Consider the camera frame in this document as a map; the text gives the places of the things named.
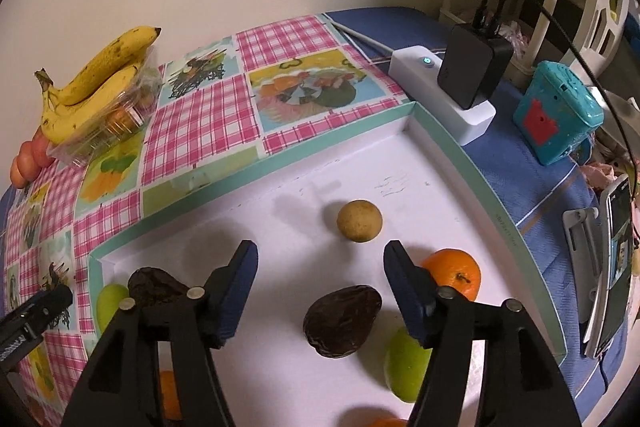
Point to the round brown fruit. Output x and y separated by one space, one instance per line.
359 220

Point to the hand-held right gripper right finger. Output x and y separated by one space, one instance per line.
405 297

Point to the small orange in container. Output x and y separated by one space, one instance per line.
122 119

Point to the black power adapter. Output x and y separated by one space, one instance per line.
472 67

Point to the white power strip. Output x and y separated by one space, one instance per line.
415 63

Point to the pink cloth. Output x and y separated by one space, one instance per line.
512 34
602 172

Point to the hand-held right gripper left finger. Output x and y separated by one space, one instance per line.
240 287

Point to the teal toy box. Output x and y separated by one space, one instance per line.
555 117

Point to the dark wrinkled avocado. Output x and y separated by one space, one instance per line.
155 287
342 322

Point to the green round fruit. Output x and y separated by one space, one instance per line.
111 304
406 369

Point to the grey phone stand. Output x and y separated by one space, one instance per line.
580 247

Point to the smartphone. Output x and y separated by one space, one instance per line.
617 257

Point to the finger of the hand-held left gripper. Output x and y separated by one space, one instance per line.
50 302

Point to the pink checkered printed tablecloth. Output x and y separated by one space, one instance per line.
210 117

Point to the white plastic lattice basket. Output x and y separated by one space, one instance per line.
597 7

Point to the white shallow box tray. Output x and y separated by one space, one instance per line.
300 187

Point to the clear plastic container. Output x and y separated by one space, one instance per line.
140 97

